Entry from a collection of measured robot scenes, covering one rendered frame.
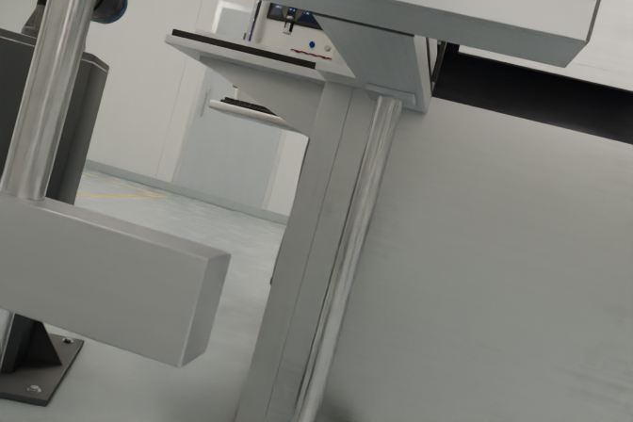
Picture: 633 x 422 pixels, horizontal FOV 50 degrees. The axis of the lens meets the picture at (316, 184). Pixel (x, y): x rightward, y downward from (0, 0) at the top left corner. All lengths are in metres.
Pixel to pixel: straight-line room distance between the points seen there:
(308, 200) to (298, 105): 0.25
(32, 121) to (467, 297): 0.97
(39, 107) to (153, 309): 0.26
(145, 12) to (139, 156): 1.61
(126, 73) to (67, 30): 7.14
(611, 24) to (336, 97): 0.59
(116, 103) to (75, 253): 7.21
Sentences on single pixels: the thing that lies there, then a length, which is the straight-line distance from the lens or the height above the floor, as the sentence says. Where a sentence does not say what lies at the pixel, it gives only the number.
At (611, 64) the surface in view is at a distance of 1.53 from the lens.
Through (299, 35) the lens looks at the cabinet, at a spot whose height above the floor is 1.13.
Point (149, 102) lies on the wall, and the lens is 7.80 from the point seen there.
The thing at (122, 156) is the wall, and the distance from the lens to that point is 7.87.
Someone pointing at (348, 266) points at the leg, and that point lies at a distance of 1.27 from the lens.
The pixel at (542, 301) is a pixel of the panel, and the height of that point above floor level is 0.52.
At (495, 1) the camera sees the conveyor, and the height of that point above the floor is 0.86.
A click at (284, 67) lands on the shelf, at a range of 1.55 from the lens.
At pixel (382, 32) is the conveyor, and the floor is 0.84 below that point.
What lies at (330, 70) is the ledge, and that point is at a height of 0.86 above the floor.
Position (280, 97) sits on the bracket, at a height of 0.81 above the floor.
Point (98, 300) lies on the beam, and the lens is 0.77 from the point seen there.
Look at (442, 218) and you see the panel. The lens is 1.47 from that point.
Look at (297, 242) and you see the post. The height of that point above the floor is 0.50.
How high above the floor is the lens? 0.67
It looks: 1 degrees down
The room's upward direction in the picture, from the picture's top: 15 degrees clockwise
